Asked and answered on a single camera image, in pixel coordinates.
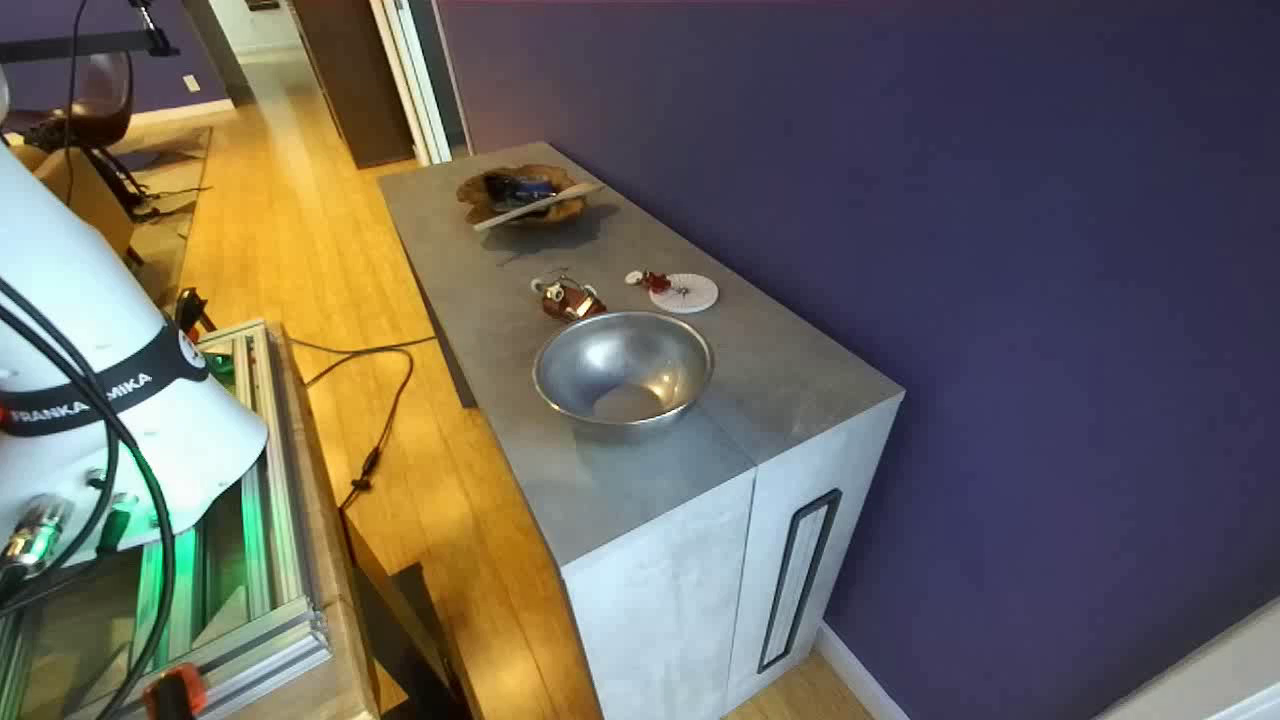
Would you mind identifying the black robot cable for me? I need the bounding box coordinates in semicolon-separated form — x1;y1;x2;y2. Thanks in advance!
0;274;182;720

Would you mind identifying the white door frame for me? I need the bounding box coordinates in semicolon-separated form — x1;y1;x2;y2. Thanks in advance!
363;0;472;168

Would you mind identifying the wooden spoon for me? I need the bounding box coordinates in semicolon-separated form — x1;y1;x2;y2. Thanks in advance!
472;179;604;236

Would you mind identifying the dark blue black object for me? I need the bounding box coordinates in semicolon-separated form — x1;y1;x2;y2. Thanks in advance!
480;168;561;211

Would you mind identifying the dark chair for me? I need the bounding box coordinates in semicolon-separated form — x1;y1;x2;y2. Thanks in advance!
0;0;182;218

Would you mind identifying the red clamp handle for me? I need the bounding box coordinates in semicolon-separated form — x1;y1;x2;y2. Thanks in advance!
140;658;215;720

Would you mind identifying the black floor cable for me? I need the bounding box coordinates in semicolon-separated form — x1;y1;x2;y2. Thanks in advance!
282;333;443;514

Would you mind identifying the black cabinet door handle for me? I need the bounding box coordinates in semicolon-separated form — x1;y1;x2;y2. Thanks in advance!
757;484;846;675

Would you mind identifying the grey concrete-look cabinet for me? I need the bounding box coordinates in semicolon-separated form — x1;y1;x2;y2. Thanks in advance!
375;134;909;720

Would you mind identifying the metal bowl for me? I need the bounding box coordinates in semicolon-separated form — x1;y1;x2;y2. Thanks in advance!
527;307;720;430

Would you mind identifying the red trailer toy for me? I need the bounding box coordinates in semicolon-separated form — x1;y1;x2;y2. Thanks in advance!
527;273;613;322

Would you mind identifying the wooden live-edge tray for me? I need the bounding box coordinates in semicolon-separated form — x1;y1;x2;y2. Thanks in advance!
451;161;598;231

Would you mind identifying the small white disc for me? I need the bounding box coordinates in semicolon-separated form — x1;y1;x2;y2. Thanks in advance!
645;268;723;319

